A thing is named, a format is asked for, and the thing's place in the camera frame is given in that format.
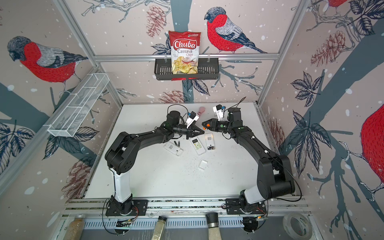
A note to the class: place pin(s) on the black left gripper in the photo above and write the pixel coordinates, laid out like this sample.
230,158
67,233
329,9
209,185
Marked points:
190,132

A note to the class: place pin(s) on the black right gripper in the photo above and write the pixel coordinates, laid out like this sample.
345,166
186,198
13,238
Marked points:
205,123

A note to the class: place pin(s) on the white remote control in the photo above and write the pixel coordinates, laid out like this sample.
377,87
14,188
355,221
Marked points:
198,146
210,143

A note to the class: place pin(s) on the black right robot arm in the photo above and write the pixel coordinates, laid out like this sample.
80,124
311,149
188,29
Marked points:
274,177

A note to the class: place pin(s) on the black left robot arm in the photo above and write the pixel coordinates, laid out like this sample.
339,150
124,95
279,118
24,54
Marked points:
123,152

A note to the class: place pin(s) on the Chuba cassava chips bag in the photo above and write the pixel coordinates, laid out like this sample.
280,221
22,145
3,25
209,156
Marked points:
185,50

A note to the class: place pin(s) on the slim seed bottle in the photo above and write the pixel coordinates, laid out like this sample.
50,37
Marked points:
159,230

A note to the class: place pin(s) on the black-capped grain jar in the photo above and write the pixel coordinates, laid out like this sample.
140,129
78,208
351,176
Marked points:
212,219

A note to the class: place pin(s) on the clear tape roll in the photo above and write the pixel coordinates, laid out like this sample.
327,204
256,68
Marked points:
297,226

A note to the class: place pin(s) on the glass jar of grains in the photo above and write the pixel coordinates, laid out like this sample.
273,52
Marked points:
75,228

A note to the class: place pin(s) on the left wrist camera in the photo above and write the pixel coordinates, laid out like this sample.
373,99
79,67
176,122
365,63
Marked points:
192,117

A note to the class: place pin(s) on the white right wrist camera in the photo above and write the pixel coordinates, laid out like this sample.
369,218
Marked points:
219,111

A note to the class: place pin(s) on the black wall basket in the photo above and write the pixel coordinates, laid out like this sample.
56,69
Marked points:
208,69

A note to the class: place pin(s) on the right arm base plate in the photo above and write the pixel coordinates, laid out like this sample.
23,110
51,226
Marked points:
242,207

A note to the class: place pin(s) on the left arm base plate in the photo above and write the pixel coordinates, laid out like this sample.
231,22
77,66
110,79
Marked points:
128,208

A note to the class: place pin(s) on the white wire mesh shelf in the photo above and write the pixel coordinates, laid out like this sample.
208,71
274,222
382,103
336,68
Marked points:
81,102

